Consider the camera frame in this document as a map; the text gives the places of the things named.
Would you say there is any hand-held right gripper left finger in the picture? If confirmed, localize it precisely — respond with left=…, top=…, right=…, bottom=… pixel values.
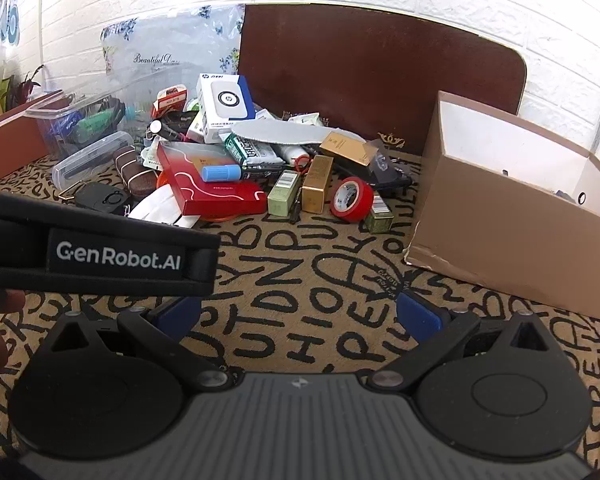
left=45, top=296, right=233, bottom=394

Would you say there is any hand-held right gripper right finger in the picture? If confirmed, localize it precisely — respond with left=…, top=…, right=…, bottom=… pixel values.
left=371, top=290, right=551, bottom=393

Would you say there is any red box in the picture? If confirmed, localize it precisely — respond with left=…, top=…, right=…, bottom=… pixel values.
left=156, top=140, right=267, bottom=217

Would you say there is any brown cardboard box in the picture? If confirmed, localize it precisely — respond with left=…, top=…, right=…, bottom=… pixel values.
left=0, top=91, right=63, bottom=186

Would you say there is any green white snack packet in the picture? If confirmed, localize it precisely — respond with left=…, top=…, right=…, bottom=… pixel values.
left=224, top=133, right=286, bottom=167

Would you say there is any black compact device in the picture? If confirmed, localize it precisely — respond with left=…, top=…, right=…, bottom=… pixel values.
left=75, top=183, right=132, bottom=216

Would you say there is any white face mask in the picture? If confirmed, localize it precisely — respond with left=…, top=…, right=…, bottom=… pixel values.
left=129, top=185, right=201, bottom=227

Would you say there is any brown striped glasses case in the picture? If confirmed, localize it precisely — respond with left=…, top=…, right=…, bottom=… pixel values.
left=114, top=145, right=159, bottom=200

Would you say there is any clear plastic pencil case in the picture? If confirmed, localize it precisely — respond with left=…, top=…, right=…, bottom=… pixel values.
left=51, top=131, right=135, bottom=191

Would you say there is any white green blister pack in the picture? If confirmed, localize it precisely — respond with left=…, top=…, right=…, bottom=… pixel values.
left=141, top=146, right=165, bottom=176

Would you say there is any small green box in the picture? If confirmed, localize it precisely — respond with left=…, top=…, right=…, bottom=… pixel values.
left=365, top=195, right=395, bottom=234

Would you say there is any large tan cardboard box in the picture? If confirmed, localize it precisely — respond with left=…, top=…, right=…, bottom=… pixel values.
left=404, top=91, right=600, bottom=323

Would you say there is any letter print mat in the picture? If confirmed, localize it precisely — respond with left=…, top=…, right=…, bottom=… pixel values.
left=0, top=152, right=600, bottom=480

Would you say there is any blue package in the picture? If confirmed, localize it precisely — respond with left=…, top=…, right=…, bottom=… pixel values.
left=50, top=115, right=81, bottom=137

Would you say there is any clear plastic container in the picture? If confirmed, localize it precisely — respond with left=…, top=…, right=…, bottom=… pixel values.
left=26, top=92, right=127, bottom=161

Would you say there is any red tape roll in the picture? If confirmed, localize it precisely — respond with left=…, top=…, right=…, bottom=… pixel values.
left=330, top=176, right=375, bottom=224

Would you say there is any blue cylinder cap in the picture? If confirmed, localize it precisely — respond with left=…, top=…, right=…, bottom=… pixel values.
left=201, top=164, right=242, bottom=183

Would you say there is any white medicine box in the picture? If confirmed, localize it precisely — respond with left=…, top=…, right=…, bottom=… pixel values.
left=187, top=110, right=231, bottom=144

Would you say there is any red white card pack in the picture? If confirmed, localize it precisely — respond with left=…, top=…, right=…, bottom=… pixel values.
left=151, top=85, right=187, bottom=118

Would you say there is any light green tall box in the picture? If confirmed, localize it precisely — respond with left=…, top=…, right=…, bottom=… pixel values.
left=267, top=170, right=301, bottom=216

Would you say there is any clear plastic package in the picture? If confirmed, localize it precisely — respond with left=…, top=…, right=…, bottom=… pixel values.
left=370, top=140, right=398, bottom=171

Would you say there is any narrow gold box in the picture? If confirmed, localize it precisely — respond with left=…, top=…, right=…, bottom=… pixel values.
left=301, top=155, right=335, bottom=213

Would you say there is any red green potted plant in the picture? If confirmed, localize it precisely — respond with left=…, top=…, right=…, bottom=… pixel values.
left=2, top=65, right=43, bottom=106

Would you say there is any wide gold box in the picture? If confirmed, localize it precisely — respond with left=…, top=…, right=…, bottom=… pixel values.
left=320, top=131, right=381, bottom=168

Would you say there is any white blue device box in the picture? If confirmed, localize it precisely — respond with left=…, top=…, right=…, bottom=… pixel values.
left=196, top=73, right=256, bottom=143

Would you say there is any floral print plastic bag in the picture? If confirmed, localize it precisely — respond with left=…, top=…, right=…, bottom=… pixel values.
left=100, top=4, right=246, bottom=111

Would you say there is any white bottle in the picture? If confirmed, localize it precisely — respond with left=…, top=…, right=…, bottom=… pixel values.
left=277, top=142, right=313, bottom=161

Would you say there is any grey insole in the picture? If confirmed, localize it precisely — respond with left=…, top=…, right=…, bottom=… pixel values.
left=230, top=120, right=334, bottom=147

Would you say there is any white tissue packet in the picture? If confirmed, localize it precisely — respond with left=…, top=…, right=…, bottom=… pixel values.
left=287, top=111, right=326, bottom=129

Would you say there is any dark brown wooden board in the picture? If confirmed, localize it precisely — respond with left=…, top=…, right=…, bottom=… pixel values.
left=236, top=2, right=528, bottom=158

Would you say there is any blue wall decal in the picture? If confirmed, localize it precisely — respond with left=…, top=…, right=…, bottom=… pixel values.
left=0, top=0, right=23, bottom=48

